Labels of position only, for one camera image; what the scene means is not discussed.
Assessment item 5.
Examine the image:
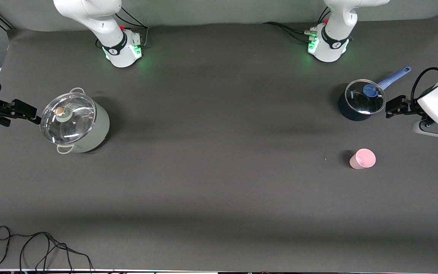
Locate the glass saucepan lid, blue knob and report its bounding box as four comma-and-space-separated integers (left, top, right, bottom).
345, 79, 386, 115

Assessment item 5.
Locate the black left arm base cable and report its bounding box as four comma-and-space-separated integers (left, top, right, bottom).
263, 22, 314, 42

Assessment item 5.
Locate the glass pot lid, gold knob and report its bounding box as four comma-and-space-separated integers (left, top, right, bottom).
40, 92, 97, 144

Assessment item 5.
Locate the black right arm base cable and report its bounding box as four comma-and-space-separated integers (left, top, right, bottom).
95, 8, 149, 49

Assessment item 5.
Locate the black arm base cable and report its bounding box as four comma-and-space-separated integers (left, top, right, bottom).
95, 8, 149, 49
263, 22, 314, 42

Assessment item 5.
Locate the thin black loose cable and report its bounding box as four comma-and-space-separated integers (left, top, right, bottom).
0, 226, 94, 273

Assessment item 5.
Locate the dark blue saucepan, blue handle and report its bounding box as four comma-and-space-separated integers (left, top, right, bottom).
338, 66, 412, 121

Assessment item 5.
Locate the grey-green cooking pot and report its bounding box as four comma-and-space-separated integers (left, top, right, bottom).
40, 88, 110, 154

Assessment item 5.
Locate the pink plastic cup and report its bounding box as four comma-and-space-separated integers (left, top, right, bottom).
349, 148, 376, 170

